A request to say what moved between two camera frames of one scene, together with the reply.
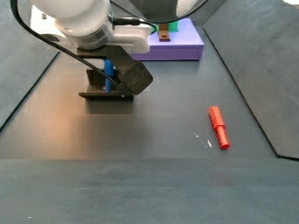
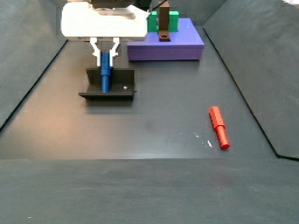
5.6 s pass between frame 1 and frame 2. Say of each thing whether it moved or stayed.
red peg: stayed
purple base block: stayed
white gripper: moved
